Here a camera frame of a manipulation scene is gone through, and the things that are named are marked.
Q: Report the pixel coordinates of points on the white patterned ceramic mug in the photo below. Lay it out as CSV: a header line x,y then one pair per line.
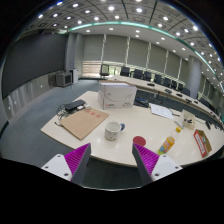
x,y
112,130

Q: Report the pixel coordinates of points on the brown paper envelope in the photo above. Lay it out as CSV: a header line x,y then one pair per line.
x,y
83,122

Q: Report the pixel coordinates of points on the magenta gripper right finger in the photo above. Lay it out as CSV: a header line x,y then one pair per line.
x,y
146,161

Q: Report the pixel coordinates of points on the red and brown carton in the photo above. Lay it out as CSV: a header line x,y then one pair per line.
x,y
202,142

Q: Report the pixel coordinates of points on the orange drink plastic bottle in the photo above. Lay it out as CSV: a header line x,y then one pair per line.
x,y
170,141

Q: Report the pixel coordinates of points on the black power adapter device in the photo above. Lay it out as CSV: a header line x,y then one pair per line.
x,y
74,105

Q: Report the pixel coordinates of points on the small white card box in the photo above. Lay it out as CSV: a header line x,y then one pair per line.
x,y
188,119

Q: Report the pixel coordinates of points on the grey cabinet on wheels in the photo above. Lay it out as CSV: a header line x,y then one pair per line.
x,y
63,80

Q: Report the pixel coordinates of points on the white cardboard box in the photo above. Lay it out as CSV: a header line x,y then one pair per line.
x,y
116,95

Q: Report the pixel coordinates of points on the red round coaster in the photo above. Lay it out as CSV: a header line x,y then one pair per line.
x,y
139,140

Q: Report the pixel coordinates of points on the white paper sheets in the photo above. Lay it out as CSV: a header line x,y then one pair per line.
x,y
161,111

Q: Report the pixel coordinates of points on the black office chair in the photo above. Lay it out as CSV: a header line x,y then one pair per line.
x,y
104,71

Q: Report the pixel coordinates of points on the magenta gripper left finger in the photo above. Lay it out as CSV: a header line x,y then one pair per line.
x,y
77,161

